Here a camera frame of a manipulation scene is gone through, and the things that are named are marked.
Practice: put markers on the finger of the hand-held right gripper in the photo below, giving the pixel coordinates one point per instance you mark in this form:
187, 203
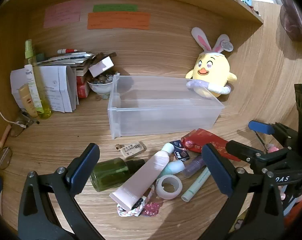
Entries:
243, 150
261, 127

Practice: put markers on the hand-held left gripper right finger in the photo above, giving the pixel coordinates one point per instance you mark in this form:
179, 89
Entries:
216, 170

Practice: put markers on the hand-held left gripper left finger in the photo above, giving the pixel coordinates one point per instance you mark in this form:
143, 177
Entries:
87, 160

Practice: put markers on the small purple bottle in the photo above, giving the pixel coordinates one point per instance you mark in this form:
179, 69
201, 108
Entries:
193, 167

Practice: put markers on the dark green bottle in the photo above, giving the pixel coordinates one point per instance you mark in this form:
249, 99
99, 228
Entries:
110, 173

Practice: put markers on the red packet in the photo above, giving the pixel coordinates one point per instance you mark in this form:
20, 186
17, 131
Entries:
206, 136

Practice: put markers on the small black box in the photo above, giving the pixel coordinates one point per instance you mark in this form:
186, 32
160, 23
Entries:
181, 152

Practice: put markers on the small mint bottle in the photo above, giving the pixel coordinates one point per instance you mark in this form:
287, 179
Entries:
173, 168

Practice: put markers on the wooden tag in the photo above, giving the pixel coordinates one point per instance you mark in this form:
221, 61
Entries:
130, 150

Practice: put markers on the pink cosmetic tube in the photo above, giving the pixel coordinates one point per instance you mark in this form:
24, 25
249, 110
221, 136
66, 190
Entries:
143, 177

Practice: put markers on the clear plastic storage box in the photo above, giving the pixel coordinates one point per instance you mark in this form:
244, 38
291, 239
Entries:
166, 110

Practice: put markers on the small white and pink toy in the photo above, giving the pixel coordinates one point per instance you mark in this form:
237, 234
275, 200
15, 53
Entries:
273, 148

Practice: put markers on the mint lip balm tube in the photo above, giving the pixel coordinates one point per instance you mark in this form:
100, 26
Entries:
196, 185

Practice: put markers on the orange object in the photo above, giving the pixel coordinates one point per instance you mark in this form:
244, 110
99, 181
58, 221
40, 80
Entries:
296, 217

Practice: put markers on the yellow cartoon sticker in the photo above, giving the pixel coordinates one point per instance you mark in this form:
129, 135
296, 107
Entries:
238, 223

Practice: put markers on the white tape roll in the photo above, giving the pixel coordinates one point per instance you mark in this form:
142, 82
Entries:
161, 192

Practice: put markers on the yellow-green spray bottle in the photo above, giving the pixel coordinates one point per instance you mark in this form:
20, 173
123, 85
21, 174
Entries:
44, 105

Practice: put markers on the red books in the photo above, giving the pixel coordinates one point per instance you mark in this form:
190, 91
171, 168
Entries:
82, 87

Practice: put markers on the eyeglasses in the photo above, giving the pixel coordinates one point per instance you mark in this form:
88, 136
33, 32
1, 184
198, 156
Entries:
23, 120

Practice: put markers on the white bowl of trinkets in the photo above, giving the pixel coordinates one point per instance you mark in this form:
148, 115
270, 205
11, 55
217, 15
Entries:
99, 86

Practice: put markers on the pink glitter ornament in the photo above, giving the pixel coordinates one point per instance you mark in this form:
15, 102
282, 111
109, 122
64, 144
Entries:
151, 208

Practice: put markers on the folded white papers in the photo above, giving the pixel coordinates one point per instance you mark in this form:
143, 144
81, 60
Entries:
58, 87

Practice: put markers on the yellow chick plush toy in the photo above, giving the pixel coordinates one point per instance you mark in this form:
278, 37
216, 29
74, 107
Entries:
211, 67

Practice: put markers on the beige cosmetic tube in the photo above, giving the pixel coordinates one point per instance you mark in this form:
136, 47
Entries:
27, 100

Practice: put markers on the wooden stick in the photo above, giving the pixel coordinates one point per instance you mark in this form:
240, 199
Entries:
4, 136

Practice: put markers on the white cosmetic tube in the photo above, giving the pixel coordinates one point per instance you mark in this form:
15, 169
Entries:
32, 85

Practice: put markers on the pink and white small box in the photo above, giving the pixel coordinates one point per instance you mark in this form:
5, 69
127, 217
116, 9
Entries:
102, 66

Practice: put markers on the stack of booklets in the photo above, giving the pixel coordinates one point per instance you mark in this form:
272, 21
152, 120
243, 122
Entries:
65, 60

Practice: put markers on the red and white marker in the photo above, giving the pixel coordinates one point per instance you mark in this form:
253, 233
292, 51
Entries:
68, 50

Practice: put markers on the brown fuzzy object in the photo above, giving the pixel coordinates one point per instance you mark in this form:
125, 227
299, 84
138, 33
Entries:
293, 17

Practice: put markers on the wooden shelf board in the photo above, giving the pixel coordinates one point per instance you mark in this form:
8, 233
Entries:
216, 0

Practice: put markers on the orange paper note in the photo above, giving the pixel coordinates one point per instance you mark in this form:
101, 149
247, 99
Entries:
118, 21

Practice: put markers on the pink paper note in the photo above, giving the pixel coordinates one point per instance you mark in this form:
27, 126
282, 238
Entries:
62, 15

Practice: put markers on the green paper note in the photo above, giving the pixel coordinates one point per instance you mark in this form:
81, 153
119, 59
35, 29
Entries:
115, 8

